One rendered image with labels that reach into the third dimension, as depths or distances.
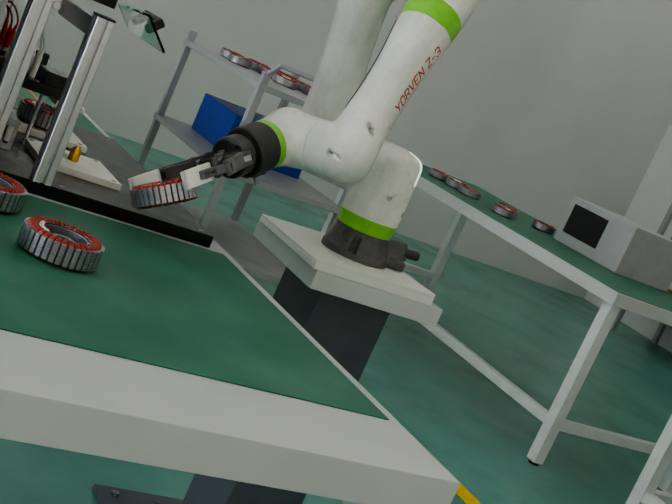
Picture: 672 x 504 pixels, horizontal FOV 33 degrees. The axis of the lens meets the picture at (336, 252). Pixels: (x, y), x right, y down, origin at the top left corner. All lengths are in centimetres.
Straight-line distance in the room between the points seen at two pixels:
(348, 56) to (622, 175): 787
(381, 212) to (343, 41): 36
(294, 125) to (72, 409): 106
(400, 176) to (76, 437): 132
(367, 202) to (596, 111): 744
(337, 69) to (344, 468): 121
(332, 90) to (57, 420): 136
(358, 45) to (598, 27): 725
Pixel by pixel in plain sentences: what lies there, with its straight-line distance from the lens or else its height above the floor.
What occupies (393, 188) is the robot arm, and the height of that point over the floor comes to 94.
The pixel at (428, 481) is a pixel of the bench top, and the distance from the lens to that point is 135.
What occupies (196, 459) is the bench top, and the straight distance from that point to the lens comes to 119.
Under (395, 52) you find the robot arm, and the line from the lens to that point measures 212.
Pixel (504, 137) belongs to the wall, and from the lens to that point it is 920.
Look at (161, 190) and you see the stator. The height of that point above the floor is 84.
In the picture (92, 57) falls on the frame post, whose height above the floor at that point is 99.
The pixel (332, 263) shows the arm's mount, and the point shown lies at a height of 77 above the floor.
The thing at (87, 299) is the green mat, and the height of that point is 75.
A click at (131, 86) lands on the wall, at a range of 775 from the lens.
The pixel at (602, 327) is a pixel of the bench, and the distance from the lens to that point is 437.
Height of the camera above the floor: 116
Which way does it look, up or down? 10 degrees down
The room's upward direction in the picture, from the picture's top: 24 degrees clockwise
